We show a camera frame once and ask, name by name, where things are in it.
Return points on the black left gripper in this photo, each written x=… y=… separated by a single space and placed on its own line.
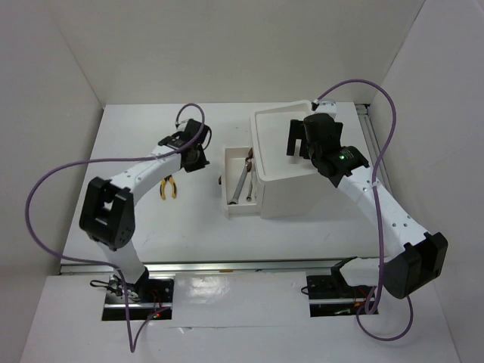
x=199 y=165

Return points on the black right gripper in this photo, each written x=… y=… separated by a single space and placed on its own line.
x=296 y=132

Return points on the large silver ratchet wrench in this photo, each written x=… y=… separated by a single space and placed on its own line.
x=235 y=198

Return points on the small silver wrench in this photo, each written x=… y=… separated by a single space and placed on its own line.
x=250 y=189

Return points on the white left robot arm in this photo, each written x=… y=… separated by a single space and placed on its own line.
x=108 y=210

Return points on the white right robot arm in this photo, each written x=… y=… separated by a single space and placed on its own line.
x=413 y=256

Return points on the white drawer cabinet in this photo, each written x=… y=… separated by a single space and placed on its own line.
x=288 y=185

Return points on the aluminium side rail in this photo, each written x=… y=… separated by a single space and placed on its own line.
x=363 y=111

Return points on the aluminium front rail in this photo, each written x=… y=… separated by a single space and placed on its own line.
x=220 y=266

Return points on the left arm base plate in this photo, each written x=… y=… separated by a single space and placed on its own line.
x=156 y=299

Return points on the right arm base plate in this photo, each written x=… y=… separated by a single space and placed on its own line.
x=329 y=299

